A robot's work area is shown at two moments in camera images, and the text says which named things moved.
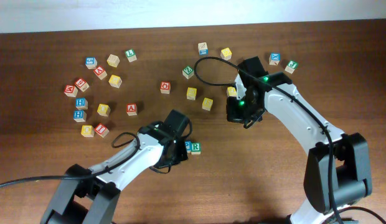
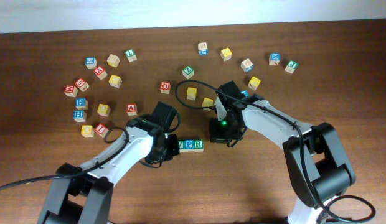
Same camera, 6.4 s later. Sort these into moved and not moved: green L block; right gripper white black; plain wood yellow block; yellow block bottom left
Moved: right gripper white black
Not moved: yellow block bottom left; plain wood yellow block; green L block
